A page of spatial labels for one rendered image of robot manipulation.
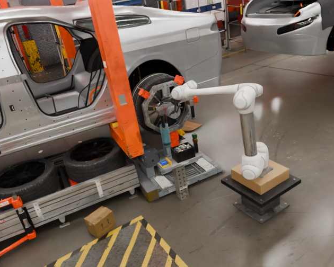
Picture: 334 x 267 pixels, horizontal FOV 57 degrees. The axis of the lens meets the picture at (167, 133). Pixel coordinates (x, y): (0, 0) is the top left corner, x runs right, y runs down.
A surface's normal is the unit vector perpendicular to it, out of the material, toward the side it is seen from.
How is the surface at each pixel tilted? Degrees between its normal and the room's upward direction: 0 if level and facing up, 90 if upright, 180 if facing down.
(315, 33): 90
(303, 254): 0
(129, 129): 90
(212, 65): 90
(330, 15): 81
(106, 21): 90
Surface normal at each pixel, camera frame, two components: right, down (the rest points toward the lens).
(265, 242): -0.15, -0.89
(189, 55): 0.43, 0.33
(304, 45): -0.29, 0.61
